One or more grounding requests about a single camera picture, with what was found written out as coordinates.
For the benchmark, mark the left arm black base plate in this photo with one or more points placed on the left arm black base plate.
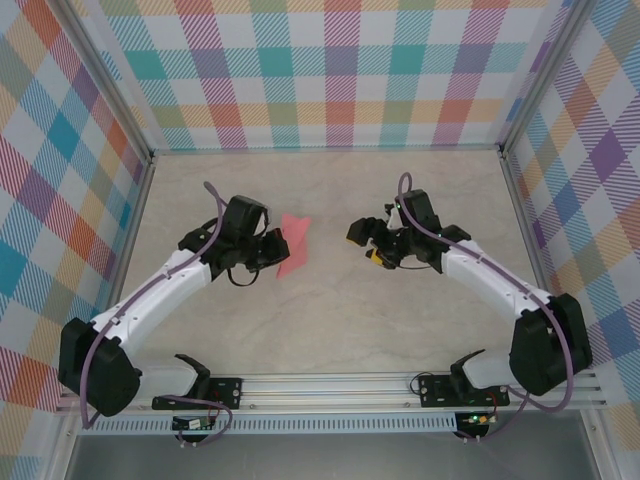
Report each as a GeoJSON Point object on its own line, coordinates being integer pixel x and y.
{"type": "Point", "coordinates": [230, 390]}

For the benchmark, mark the wide aluminium mounting rail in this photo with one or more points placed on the wide aluminium mounting rail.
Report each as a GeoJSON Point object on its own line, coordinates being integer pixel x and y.
{"type": "Point", "coordinates": [325, 390]}

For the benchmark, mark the thin aluminium edge rail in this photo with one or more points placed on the thin aluminium edge rail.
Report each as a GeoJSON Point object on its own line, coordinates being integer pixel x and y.
{"type": "Point", "coordinates": [325, 149]}

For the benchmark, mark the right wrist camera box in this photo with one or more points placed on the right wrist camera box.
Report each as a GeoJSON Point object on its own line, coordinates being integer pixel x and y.
{"type": "Point", "coordinates": [392, 215]}

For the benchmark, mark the grey metal panel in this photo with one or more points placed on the grey metal panel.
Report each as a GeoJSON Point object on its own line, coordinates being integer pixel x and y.
{"type": "Point", "coordinates": [325, 457]}

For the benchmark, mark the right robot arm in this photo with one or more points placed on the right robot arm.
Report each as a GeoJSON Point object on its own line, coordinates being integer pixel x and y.
{"type": "Point", "coordinates": [540, 350]}

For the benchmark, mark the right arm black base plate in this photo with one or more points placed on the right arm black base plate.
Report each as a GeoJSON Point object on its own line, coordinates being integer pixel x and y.
{"type": "Point", "coordinates": [432, 395]}

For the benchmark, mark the aluminium side rail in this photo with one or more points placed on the aluminium side rail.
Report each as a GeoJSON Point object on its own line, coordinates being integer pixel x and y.
{"type": "Point", "coordinates": [531, 240]}
{"type": "Point", "coordinates": [130, 240]}

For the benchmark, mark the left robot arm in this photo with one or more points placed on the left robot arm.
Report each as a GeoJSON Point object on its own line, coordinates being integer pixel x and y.
{"type": "Point", "coordinates": [100, 370]}

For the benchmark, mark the pink paper sheet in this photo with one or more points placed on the pink paper sheet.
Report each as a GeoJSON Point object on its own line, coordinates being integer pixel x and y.
{"type": "Point", "coordinates": [297, 235]}

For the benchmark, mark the aluminium corner post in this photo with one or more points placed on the aluminium corner post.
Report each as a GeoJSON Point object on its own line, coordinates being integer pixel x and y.
{"type": "Point", "coordinates": [545, 75]}
{"type": "Point", "coordinates": [112, 85]}

